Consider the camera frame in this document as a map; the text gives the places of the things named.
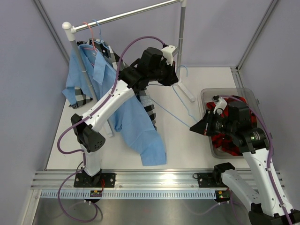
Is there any white silver clothes rack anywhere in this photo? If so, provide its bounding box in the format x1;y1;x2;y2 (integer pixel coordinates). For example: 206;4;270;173
62;0;186;129

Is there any black white plaid shirt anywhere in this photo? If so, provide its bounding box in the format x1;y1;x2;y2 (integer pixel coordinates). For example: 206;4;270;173
68;38;157;128

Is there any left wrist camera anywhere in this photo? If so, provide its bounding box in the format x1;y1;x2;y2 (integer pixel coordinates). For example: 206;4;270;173
161;45;178;66

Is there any clear plastic bin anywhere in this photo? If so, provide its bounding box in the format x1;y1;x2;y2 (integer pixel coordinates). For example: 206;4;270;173
200;88;270;159

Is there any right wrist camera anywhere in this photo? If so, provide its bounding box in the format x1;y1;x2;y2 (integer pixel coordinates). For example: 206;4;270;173
212;95;227;116

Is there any pink wire hanger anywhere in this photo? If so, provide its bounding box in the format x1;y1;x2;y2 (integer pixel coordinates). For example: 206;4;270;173
81;21;98;53

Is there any aluminium mounting rail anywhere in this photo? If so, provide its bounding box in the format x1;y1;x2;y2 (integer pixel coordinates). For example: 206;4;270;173
30;169;285;191

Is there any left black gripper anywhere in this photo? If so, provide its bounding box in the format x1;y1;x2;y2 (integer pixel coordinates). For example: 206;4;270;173
148;59;178;86

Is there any blue wire hanger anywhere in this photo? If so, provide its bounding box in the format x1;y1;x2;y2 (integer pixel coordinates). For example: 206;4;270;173
92;19;110;53
152;65;197;128

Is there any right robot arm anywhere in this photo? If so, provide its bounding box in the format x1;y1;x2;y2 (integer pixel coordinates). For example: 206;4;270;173
190;101;300;225

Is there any red black plaid shirt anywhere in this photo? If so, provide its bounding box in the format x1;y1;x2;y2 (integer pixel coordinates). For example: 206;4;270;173
206;95;258;157

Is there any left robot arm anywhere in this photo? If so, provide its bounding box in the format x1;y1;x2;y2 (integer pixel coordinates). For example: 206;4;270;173
71;45;179;187

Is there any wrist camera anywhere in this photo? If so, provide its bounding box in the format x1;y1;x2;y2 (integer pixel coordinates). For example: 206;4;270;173
212;95;227;116
161;45;178;66

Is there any light blue shirt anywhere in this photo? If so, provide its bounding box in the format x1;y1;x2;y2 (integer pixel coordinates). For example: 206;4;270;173
62;44;167;166

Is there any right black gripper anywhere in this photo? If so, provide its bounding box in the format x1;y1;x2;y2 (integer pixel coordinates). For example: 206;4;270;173
191;109;236;136

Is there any light blue cable duct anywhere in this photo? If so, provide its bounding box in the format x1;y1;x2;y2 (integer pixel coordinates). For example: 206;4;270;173
41;189;217;199

